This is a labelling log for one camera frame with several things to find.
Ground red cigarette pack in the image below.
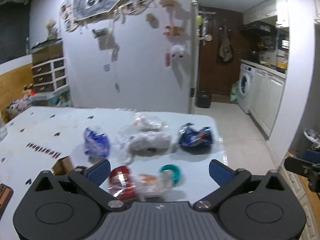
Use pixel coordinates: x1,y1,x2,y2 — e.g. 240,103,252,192
108,165,137,202

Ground teal plastic lid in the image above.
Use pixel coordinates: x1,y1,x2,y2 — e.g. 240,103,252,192
159,164,181,185

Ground crushed blue soda can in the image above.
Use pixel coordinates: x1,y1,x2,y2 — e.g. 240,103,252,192
177,123,213,147

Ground white orange wrapper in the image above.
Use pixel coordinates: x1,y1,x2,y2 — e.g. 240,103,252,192
133,172,173,201

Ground black floor trash bin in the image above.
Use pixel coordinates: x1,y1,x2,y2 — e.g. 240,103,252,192
195,91,212,108

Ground crumpled blue white wrapper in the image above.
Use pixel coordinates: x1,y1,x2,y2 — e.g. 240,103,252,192
83,126,111,158

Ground torn brown cardboard piece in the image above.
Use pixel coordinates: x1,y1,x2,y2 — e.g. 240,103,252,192
52,156,86,176

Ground white plastic bag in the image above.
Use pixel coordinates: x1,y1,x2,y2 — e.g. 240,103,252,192
120,131,172,153

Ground clear plastic bag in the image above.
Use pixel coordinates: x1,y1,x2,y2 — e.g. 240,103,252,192
119,111,169,133

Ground white kitchen cabinets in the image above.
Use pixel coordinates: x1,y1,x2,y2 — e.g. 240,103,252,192
249,68,285,138

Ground green plastic bag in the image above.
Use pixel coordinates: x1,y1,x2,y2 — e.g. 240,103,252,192
229,81,239,102

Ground brown box at table edge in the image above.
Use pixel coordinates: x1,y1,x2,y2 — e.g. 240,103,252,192
0,184,14,217

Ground dark brown door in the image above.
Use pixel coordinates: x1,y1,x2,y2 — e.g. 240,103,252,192
199,6,246,95

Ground white front-load washing machine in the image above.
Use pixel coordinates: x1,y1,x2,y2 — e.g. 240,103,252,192
237,63,256,114

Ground white drawer cabinet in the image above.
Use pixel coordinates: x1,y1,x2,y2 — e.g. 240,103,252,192
31,57,69,93

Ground hanging bag on door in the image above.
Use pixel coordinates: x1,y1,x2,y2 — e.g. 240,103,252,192
216,25,234,64

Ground white plush sheep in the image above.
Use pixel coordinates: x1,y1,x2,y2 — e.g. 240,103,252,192
170,44,185,61

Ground pink hanging tag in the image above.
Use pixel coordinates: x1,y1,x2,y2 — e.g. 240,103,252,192
164,53,170,67

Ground glass terrarium tank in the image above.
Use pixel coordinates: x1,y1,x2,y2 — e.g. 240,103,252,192
30,38,63,65

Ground black range hood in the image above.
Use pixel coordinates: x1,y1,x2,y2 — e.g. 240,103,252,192
240,21,277,35

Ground dried flower bouquet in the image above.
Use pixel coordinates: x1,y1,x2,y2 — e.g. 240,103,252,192
46,19,58,40

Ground wall photo collage board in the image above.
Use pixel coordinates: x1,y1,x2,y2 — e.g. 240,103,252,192
60,0,154,32

